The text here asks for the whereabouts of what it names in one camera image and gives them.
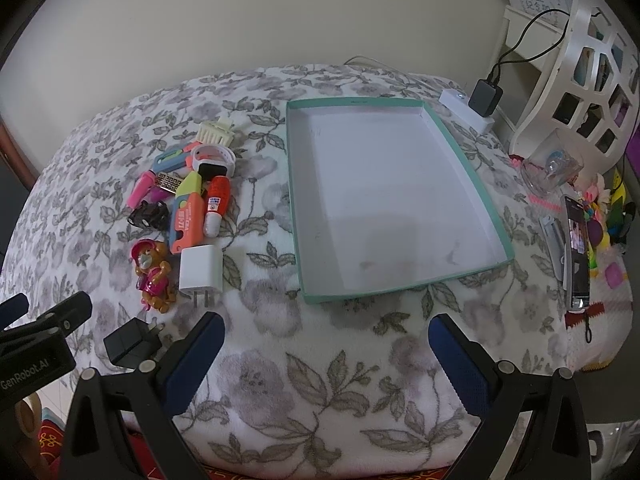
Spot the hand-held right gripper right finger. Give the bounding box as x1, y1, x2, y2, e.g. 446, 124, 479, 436
428, 313, 591, 480

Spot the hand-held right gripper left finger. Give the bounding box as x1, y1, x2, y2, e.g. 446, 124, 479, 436
59, 311, 226, 480

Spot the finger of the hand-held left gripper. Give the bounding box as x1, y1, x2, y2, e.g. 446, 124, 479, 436
37, 291, 94, 341
0, 294, 30, 331

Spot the black charger plug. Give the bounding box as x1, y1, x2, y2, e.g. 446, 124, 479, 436
103, 318, 166, 370

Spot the white charger plug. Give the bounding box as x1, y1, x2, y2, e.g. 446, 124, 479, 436
178, 245, 224, 309

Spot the pink puppy figurine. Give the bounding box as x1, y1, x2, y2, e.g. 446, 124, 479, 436
131, 240, 178, 315

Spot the black toy car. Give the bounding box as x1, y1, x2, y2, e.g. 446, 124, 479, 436
128, 200, 170, 230

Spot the red glue stick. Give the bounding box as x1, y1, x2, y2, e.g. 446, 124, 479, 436
203, 175, 231, 237

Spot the gold patterned lighter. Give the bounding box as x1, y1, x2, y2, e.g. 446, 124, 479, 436
154, 172, 185, 194

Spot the teal cardboard box lid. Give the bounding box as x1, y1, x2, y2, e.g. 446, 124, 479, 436
286, 98, 515, 306

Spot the small blue orange toy knife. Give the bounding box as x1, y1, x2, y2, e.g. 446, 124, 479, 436
153, 143, 201, 177

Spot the white smartwatch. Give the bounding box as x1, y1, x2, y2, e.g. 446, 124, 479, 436
191, 144, 237, 179

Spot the cream hair claw clip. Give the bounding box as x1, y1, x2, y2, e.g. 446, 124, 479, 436
196, 116, 236, 149

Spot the tape roll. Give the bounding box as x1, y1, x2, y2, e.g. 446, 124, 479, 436
15, 394, 45, 437

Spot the grey floral blanket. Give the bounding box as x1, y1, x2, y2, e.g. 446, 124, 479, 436
0, 62, 591, 471

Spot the grey phone stand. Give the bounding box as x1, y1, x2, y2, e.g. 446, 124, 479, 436
541, 215, 571, 291

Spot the white crochet mat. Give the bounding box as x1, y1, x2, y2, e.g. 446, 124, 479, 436
565, 245, 636, 372

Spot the smartphone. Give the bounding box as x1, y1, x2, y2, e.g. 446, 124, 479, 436
564, 194, 592, 310

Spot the colourful toy pile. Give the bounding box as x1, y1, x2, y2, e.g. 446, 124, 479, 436
575, 170, 632, 272

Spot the clear glass cup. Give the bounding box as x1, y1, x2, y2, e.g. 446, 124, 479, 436
520, 130, 585, 196

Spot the white power strip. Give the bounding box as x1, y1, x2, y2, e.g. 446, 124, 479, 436
439, 88, 496, 135

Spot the black power adapter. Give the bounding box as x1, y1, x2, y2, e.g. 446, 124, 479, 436
468, 79, 504, 120

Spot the white cable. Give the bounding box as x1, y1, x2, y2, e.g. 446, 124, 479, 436
344, 55, 393, 69

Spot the black cable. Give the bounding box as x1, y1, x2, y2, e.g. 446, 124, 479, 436
492, 7, 608, 83

